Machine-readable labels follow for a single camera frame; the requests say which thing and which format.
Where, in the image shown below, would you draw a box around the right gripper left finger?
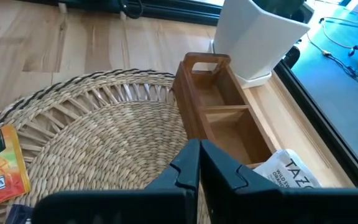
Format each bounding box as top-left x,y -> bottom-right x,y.
31,139 -> 201,224

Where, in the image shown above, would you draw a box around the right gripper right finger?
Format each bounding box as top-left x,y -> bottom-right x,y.
200,139 -> 358,224

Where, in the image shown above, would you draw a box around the white Tazo tea packet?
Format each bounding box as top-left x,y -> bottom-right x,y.
252,148 -> 322,189

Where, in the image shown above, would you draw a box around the brown wooden tea box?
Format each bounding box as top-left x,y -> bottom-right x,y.
171,52 -> 278,170

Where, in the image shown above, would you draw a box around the dark foil tea packet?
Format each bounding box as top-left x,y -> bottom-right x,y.
5,203 -> 34,224

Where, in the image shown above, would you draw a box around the orange Ahmad tea packet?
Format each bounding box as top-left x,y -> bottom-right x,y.
0,124 -> 31,212

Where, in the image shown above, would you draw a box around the white hexagonal planter pot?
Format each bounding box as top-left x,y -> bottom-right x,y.
212,0 -> 311,90

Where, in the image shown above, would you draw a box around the black floor cable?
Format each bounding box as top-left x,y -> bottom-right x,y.
306,17 -> 358,103

